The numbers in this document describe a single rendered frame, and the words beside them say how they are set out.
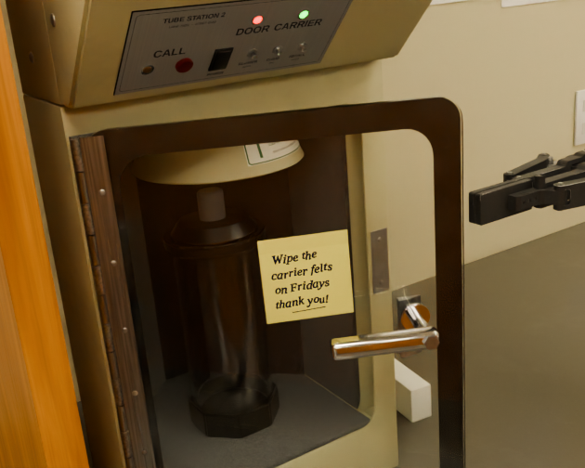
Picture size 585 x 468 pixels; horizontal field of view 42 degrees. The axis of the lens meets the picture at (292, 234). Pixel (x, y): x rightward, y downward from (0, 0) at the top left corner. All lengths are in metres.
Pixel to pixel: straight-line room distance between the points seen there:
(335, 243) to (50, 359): 0.25
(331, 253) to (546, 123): 1.06
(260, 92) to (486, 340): 0.65
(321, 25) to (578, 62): 1.11
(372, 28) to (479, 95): 0.83
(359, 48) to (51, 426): 0.41
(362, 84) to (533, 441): 0.48
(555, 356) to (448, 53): 0.57
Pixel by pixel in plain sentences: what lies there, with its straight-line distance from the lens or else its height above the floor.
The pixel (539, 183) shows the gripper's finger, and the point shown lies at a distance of 0.77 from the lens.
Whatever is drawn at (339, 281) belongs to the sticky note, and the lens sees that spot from 0.66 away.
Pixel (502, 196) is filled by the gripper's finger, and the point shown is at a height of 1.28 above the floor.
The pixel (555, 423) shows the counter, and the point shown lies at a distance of 1.04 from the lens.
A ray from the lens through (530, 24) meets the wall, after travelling 1.59.
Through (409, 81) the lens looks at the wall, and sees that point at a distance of 1.38.
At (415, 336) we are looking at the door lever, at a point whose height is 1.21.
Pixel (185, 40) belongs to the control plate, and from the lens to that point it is 0.59.
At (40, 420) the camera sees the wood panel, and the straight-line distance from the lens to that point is 0.59.
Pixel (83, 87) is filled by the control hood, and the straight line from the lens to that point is 0.59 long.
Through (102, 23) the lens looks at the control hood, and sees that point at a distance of 0.55.
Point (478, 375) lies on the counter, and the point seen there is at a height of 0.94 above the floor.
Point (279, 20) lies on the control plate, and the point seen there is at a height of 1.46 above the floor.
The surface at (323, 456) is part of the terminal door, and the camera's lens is 0.74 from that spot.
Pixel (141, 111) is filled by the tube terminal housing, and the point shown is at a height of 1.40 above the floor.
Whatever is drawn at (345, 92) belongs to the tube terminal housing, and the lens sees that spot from 0.76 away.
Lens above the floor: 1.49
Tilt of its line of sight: 19 degrees down
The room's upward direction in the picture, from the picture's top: 5 degrees counter-clockwise
